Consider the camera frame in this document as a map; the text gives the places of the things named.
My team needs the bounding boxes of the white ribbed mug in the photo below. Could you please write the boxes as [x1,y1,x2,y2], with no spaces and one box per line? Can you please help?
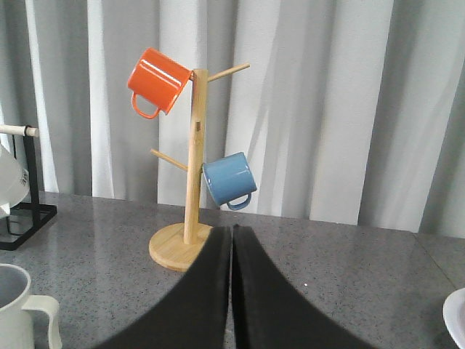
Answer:
[0,145,30,218]

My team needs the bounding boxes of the white plate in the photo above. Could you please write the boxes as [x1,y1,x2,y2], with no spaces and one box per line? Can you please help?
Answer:
[442,288,465,349]

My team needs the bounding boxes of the black wire mug rack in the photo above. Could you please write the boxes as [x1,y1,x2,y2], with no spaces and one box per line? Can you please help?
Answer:
[1,124,57,251]

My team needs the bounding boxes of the cream HOME mug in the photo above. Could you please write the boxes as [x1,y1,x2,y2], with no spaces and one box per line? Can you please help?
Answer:
[1,263,62,348]

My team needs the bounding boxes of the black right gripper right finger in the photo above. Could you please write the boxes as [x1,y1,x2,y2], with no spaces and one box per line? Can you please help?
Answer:
[232,225,370,348]

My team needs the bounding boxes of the orange enamel mug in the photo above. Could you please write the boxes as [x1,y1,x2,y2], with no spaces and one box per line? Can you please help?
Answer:
[127,47,193,119]

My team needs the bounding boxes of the blue enamel mug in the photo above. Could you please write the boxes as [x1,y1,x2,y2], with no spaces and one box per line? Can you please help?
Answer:
[202,152,257,211]

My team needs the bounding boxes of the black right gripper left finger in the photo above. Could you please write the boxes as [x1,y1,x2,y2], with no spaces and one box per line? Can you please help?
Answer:
[97,227,232,348]

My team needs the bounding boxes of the grey curtain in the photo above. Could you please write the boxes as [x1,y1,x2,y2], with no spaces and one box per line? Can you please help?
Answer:
[1,1,464,237]

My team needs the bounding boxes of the wooden mug tree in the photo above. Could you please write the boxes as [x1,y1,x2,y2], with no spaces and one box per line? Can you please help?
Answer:
[149,63,250,271]

